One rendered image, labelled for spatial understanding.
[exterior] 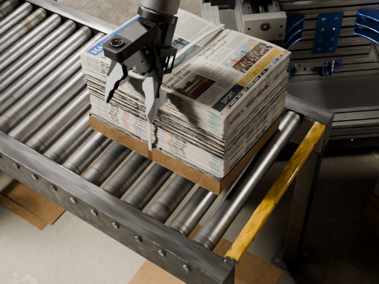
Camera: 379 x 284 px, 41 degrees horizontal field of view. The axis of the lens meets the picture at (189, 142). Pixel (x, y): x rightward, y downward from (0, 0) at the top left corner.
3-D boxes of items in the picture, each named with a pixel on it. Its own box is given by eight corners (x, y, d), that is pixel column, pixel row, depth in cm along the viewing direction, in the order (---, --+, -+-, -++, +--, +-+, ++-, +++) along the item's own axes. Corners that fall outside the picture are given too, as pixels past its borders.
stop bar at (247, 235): (326, 131, 127) (327, 125, 126) (237, 267, 106) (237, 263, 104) (314, 125, 129) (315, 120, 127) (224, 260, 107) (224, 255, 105)
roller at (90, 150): (181, 74, 151) (180, 61, 147) (75, 186, 127) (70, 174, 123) (167, 68, 153) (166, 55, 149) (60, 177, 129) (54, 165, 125)
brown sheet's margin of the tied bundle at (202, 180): (280, 127, 129) (282, 114, 126) (219, 196, 111) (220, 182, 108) (225, 103, 135) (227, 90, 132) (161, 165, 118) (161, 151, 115)
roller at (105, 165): (199, 81, 149) (199, 69, 145) (94, 198, 125) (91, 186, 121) (185, 75, 150) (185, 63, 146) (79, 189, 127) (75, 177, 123)
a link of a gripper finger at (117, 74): (121, 101, 109) (145, 70, 104) (103, 103, 104) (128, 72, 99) (113, 90, 109) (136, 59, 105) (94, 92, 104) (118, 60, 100)
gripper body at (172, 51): (171, 77, 104) (187, 18, 99) (146, 80, 96) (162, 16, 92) (141, 64, 107) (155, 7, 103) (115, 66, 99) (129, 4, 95)
